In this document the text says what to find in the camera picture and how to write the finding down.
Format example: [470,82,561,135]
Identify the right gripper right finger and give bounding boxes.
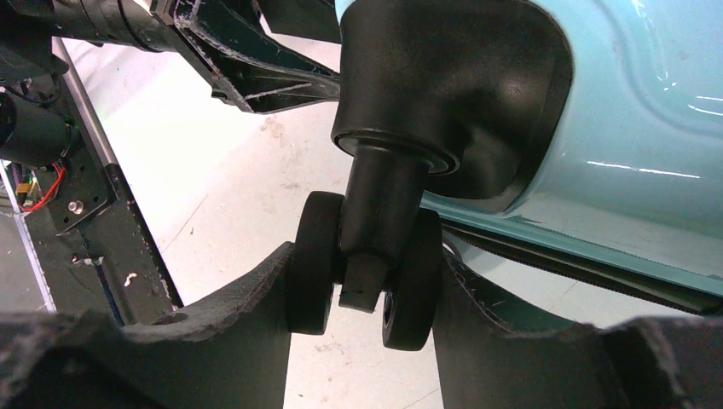
[433,253,722,408]

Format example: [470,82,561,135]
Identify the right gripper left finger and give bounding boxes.
[1,242,293,408]

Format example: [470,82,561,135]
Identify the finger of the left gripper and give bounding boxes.
[171,1,339,114]

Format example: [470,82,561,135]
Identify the pink teal cartoon suitcase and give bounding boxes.
[269,1,722,350]

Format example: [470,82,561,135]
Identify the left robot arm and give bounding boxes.
[1,1,339,114]

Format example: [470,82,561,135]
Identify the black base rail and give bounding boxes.
[1,42,183,325]

